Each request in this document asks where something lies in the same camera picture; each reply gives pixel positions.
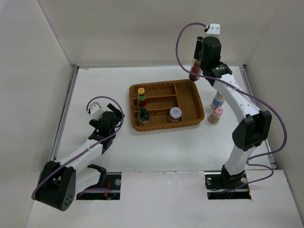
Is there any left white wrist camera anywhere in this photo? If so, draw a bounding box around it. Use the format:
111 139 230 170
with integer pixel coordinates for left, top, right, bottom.
86 101 105 120

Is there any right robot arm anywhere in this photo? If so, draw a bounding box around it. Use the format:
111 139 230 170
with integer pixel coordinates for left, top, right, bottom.
195 37 272 190

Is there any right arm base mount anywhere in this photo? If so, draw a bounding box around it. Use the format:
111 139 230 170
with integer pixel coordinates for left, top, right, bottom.
205 172 251 200

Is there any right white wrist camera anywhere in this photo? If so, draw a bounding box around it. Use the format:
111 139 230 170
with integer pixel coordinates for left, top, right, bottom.
205 23 220 36

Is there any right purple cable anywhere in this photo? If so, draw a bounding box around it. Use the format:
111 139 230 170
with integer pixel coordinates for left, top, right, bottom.
175 22 288 193

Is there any dark soy sauce bottle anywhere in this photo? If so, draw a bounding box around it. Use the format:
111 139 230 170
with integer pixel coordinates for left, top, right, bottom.
189 59 201 81

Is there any black-capped pepper grinder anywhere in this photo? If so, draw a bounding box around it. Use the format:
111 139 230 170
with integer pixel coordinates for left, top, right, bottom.
138 108 150 126

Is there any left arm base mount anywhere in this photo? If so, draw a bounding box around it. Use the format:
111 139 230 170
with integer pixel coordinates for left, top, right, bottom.
75 164 122 200

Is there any silver-capped white spice jar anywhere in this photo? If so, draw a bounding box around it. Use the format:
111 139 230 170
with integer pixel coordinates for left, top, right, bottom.
210 92 225 110

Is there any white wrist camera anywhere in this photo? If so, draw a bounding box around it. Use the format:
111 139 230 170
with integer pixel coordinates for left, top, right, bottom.
205 23 220 36
86 101 105 120

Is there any pink-capped spice shaker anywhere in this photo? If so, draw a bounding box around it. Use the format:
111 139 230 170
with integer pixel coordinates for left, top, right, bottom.
208 106 223 124

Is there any yellow-capped sauce bottle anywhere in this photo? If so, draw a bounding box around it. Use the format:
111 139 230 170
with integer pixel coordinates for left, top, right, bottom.
137 87 147 110

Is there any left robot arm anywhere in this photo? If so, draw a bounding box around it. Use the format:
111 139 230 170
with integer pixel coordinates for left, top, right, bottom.
31 102 124 211

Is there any brown wicker divided basket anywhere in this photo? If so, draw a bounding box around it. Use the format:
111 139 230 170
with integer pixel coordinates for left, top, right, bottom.
129 79 205 132

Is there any grey-lidded glass jar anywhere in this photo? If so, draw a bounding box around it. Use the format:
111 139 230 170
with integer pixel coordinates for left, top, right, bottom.
169 107 182 122

